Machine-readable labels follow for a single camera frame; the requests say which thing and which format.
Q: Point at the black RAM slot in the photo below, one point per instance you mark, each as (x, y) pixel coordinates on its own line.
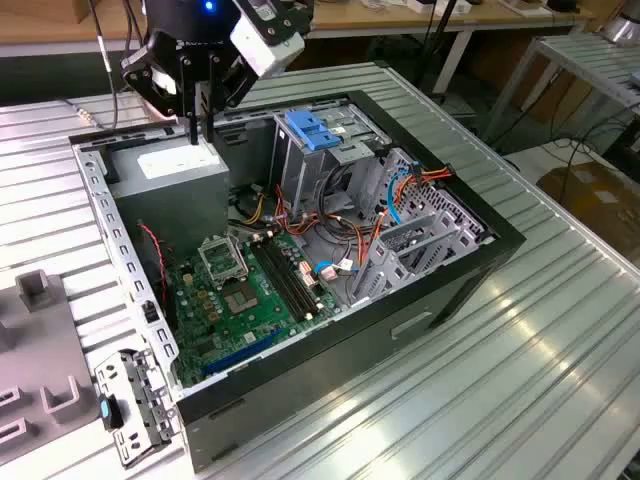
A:
(279, 280)
(287, 280)
(301, 280)
(294, 280)

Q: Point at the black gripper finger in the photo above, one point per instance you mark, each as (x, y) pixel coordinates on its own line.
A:
(190, 100)
(211, 100)

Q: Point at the grey metal disk bay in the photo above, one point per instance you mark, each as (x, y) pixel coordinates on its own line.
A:
(387, 257)

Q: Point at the black tripod stand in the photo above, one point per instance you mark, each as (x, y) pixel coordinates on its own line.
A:
(440, 30)

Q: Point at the large brown cardboard box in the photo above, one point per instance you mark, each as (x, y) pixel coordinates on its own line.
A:
(595, 200)

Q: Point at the blue plastic drive latch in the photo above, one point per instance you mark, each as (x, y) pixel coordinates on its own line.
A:
(310, 132)

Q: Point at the metal slat side table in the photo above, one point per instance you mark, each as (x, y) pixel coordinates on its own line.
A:
(575, 55)

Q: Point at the CPU socket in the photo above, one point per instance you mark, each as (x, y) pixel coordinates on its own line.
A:
(241, 299)

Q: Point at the blue expansion slot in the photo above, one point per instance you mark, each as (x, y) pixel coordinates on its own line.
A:
(240, 355)

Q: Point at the grey parts rack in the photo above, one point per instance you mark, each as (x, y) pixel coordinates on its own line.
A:
(45, 345)

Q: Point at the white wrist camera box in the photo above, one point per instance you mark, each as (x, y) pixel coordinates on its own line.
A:
(260, 45)

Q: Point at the green motherboard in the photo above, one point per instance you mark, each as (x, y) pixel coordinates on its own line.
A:
(260, 327)

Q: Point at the long wooden desk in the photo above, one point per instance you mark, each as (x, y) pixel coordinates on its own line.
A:
(350, 20)

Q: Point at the black latch with blue tab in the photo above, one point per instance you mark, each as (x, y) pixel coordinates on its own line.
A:
(106, 411)

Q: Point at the black open PC case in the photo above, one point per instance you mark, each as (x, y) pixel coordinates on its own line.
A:
(325, 380)

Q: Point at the grey metal rear bracket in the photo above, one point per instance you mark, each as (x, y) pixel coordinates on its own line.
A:
(135, 395)

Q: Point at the small brown cardboard box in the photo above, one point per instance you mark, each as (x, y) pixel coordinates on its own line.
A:
(107, 9)

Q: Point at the grey power supply unit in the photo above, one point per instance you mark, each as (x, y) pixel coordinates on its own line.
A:
(170, 205)

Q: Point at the grey optical drive cage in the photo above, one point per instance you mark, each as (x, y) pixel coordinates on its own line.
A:
(300, 175)

